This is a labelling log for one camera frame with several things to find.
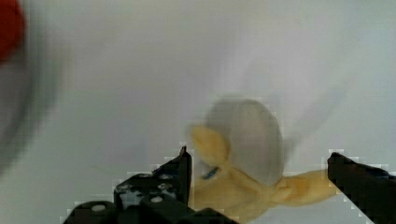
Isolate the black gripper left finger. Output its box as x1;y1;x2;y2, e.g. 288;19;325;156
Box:
63;147;238;224

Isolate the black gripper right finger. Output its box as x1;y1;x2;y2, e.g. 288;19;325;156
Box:
327;152;396;224

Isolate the yellow plush peeled banana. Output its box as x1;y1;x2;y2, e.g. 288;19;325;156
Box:
189;99;337;224

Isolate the red plush ketchup bottle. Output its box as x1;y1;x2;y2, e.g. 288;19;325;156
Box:
0;0;25;62

